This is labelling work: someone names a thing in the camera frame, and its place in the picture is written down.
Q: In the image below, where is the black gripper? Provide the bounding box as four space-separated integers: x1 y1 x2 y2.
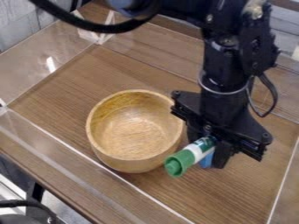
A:
170 90 273 169

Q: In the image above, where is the green and white marker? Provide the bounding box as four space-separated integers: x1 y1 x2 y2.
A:
162 136 216 178

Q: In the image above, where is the brown wooden bowl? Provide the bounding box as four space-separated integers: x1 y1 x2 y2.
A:
85 89 182 173

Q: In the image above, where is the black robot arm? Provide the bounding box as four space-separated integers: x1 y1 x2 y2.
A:
28 0 280 169

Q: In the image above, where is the blue foam block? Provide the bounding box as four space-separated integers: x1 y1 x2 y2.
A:
198 152 213 169

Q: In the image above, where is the clear acrylic tray wall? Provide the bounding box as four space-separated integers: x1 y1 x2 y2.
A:
0 18 299 224

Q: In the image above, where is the black table leg bracket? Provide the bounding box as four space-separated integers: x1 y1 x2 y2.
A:
25 182 53 224

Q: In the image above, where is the black cable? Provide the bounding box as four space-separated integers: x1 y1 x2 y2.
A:
0 199 56 224

